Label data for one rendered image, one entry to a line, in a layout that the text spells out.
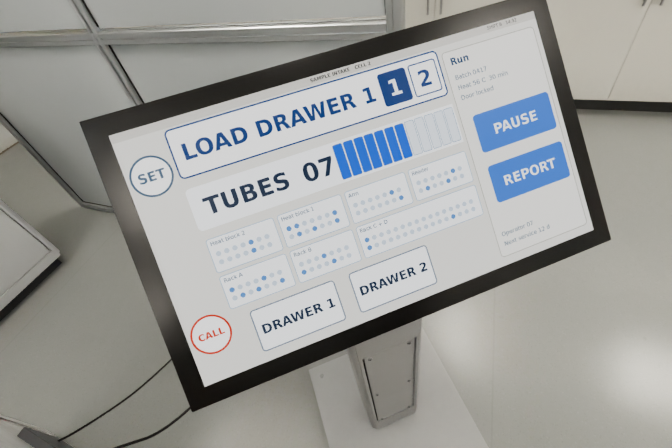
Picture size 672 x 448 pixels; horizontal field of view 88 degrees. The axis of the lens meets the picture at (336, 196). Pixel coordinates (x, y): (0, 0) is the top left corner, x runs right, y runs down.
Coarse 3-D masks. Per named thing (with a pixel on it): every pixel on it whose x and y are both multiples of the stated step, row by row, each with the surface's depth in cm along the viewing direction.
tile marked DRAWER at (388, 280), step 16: (400, 256) 38; (416, 256) 39; (352, 272) 38; (368, 272) 38; (384, 272) 38; (400, 272) 38; (416, 272) 39; (432, 272) 39; (352, 288) 38; (368, 288) 38; (384, 288) 38; (400, 288) 38; (416, 288) 39; (368, 304) 38; (384, 304) 38
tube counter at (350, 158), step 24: (408, 120) 38; (432, 120) 38; (456, 120) 39; (336, 144) 37; (360, 144) 37; (384, 144) 38; (408, 144) 38; (432, 144) 39; (312, 168) 37; (336, 168) 37; (360, 168) 37; (384, 168) 38; (312, 192) 37
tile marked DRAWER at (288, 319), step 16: (320, 288) 37; (336, 288) 37; (272, 304) 36; (288, 304) 37; (304, 304) 37; (320, 304) 37; (336, 304) 37; (256, 320) 36; (272, 320) 36; (288, 320) 37; (304, 320) 37; (320, 320) 37; (336, 320) 37; (272, 336) 36; (288, 336) 37; (304, 336) 37
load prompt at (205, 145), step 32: (416, 64) 38; (288, 96) 36; (320, 96) 36; (352, 96) 37; (384, 96) 38; (416, 96) 38; (192, 128) 35; (224, 128) 35; (256, 128) 36; (288, 128) 36; (320, 128) 37; (192, 160) 35; (224, 160) 35
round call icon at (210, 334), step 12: (216, 312) 36; (192, 324) 35; (204, 324) 35; (216, 324) 36; (228, 324) 36; (192, 336) 35; (204, 336) 35; (216, 336) 36; (228, 336) 36; (192, 348) 35; (204, 348) 35; (216, 348) 36; (228, 348) 36
